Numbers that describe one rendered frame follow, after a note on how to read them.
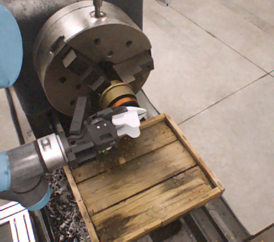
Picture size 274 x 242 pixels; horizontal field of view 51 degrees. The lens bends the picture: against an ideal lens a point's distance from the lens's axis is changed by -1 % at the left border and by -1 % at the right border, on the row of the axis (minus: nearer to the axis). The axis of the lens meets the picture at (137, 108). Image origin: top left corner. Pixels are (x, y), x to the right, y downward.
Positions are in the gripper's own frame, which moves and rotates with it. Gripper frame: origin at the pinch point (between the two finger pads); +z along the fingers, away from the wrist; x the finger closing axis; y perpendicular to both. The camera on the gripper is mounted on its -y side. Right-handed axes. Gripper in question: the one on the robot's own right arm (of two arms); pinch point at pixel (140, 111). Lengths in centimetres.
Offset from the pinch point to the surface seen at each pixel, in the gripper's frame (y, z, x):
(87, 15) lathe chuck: -20.8, -3.9, 16.0
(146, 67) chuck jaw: -12.0, 8.0, 1.5
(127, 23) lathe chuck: -16.1, 4.6, 13.8
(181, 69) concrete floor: -110, 96, -108
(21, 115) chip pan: -65, -31, -54
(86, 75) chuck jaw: -9.8, -9.2, 7.3
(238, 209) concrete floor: 7, 60, -108
